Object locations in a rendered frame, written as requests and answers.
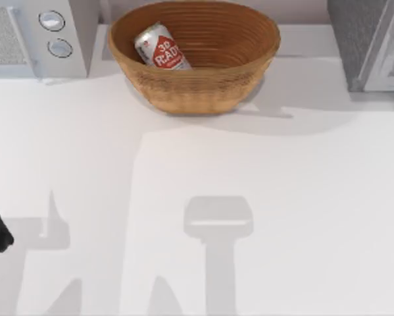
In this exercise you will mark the brown woven basket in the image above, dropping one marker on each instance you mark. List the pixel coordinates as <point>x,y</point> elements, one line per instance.
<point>196,89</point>

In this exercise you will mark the round microwave knob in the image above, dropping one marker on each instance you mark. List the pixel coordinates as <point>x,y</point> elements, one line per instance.
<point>60,47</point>
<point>52,20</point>

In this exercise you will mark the pale microwave oven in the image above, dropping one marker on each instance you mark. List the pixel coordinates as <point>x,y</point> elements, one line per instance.
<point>35,36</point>

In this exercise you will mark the red and white can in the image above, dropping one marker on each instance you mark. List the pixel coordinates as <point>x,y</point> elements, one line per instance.
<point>160,49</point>

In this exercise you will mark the grey cabinet door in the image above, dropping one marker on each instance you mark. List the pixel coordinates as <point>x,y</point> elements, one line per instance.
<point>385,49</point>

